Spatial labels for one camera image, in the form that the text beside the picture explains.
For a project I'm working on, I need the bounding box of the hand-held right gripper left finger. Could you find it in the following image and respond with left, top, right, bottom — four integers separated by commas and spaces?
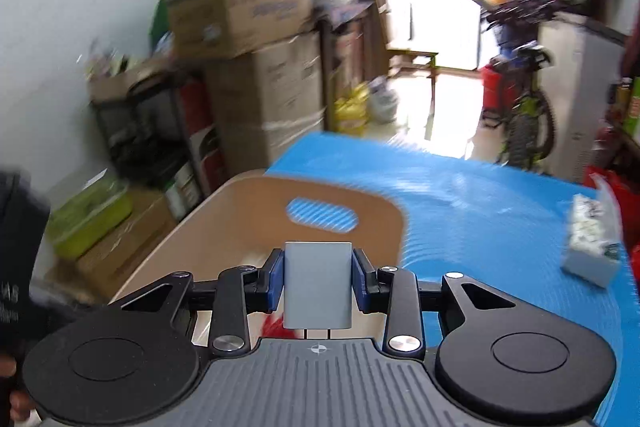
107, 248, 286, 358

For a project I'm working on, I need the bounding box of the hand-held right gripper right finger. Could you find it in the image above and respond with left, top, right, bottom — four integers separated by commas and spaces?
352, 248, 531, 362

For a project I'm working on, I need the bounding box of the grey rectangular block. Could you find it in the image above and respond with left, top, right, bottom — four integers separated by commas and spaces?
283, 242, 353, 329

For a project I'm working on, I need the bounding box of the beige plastic bin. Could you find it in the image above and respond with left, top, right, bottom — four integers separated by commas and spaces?
107, 172, 405, 344

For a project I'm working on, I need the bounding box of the person's left hand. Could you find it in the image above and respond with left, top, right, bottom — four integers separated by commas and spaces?
0, 352, 38, 423

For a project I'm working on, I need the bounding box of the red toy trident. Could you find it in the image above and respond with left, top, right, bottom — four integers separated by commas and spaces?
260, 313, 307, 340

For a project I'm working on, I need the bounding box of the green plastic container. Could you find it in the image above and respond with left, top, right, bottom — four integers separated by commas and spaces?
47, 179, 133, 258

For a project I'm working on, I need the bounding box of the low cardboard box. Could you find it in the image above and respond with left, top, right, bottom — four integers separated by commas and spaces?
75, 189, 178, 300

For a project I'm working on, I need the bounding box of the blue silicone mat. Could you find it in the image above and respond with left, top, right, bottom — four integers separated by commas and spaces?
267, 131, 627, 427

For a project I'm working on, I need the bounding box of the taped cardboard box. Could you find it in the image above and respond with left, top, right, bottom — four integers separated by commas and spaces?
217, 114, 326, 178

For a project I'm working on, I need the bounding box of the black shelf rack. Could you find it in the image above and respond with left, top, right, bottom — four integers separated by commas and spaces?
90, 77, 221, 208

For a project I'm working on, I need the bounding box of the yellow oil jug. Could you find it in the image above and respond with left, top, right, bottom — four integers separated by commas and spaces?
334, 82, 371, 138

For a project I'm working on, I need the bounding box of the white plastic bag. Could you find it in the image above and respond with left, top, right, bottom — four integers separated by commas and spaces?
367, 77, 401, 122

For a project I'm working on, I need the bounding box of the small cluttered cardboard box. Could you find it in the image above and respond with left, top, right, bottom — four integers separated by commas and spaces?
87, 57, 176, 102

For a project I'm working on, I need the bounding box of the large cardboard box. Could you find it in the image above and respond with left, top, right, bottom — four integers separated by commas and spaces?
204, 31, 325, 130

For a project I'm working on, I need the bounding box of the brown wooden cabinet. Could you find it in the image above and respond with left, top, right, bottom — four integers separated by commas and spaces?
320, 2, 386, 132

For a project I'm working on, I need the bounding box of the wooden chair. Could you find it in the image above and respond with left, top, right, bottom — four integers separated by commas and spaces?
372, 0, 441, 108

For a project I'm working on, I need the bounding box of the white tissue pack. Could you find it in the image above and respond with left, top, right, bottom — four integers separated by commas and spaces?
560, 193, 623, 289

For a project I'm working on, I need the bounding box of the bicycle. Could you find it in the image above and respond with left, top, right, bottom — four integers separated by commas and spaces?
470, 0, 558, 170

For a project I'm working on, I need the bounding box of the green bag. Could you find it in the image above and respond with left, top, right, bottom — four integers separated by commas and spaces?
150, 0, 173, 58

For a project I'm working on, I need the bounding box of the white cabinet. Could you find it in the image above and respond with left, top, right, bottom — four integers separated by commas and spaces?
537, 12, 628, 185

